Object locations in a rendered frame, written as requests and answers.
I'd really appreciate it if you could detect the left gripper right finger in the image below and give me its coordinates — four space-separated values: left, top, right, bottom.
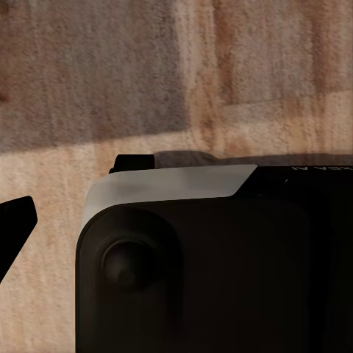
330 195 353 254

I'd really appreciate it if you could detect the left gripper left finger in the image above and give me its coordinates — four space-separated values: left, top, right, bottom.
0 196 38 282

